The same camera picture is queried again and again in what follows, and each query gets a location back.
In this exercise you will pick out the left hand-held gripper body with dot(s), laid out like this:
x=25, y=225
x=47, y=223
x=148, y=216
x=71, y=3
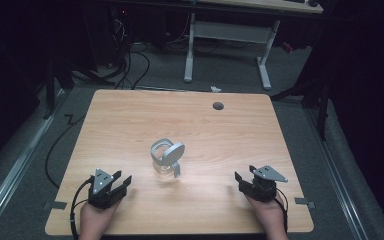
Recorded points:
x=100, y=195

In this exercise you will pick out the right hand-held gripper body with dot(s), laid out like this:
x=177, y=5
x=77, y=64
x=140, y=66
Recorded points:
x=263, y=188

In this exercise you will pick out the clear cup with grey lid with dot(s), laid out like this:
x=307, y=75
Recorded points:
x=166, y=156

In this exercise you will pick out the person's right hand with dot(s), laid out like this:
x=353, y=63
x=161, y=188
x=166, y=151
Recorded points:
x=269, y=216

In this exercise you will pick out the grey tape piece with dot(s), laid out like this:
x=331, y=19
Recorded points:
x=59, y=205
x=305, y=202

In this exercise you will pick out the dark round table grommet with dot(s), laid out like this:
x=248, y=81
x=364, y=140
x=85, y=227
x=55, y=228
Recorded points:
x=218, y=106

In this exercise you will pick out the small white floor scrap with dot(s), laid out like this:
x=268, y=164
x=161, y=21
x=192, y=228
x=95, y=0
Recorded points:
x=215, y=89

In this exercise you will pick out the black stand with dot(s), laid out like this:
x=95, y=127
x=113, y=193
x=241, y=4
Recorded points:
x=51, y=90
x=316, y=96

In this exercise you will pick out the small red object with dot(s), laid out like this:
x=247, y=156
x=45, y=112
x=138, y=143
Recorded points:
x=287, y=47

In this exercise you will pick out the white-framed desk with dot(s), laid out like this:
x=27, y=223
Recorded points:
x=230, y=31

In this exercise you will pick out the black computer mouse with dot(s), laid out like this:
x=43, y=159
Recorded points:
x=313, y=3

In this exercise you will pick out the metal floor rail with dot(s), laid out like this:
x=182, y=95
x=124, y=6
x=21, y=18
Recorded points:
x=336, y=173
x=16, y=166

